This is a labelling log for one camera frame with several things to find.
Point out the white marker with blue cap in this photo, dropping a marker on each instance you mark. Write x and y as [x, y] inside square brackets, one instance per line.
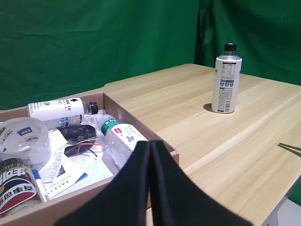
[41, 184]

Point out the green backdrop cloth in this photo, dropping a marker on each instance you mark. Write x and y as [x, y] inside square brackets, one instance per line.
[94, 42]
[258, 30]

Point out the snack can with cola logo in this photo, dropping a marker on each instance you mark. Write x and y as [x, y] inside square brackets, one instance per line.
[16, 188]

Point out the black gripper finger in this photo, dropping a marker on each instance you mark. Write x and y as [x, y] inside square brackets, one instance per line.
[122, 197]
[178, 200]

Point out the white bottle with black cap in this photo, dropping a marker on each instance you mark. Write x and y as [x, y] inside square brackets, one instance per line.
[56, 110]
[225, 84]

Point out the clear packing tape roll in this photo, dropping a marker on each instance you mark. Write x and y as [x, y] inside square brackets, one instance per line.
[26, 141]

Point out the brown cardboard box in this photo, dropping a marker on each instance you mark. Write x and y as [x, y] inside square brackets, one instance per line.
[131, 122]

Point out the clear water bottle green label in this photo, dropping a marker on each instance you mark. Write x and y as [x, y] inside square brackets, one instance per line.
[120, 139]

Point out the white table edge frame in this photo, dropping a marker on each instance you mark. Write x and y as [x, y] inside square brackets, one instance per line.
[278, 209]

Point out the white booklet with blue corner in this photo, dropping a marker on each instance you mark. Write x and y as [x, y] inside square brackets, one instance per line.
[65, 182]

